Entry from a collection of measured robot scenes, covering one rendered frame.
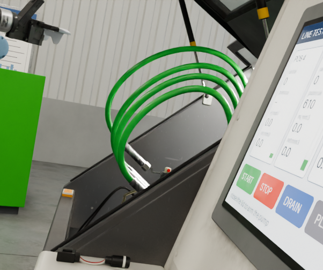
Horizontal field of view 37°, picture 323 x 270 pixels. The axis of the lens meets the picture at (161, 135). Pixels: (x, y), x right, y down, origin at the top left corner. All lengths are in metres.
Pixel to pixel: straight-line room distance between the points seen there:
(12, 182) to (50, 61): 3.48
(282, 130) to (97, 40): 7.16
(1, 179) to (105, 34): 3.89
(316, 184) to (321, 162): 0.02
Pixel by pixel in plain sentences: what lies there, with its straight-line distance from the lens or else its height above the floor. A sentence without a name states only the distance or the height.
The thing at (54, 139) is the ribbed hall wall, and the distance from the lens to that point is 7.69.
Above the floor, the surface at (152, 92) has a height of 1.28.
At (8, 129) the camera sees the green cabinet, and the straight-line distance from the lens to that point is 4.45.
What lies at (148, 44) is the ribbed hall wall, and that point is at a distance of 7.91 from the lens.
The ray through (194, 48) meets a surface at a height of 1.41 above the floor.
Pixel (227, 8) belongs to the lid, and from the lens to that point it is 1.49.
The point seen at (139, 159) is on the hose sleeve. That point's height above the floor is 1.12.
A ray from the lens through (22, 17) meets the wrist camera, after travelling 1.71.
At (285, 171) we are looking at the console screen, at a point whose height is 1.22.
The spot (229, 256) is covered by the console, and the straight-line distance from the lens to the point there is 0.63.
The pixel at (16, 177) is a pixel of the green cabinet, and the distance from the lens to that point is 4.53.
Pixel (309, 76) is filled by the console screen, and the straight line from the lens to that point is 0.62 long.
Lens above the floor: 1.27
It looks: 4 degrees down
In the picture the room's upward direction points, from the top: 10 degrees clockwise
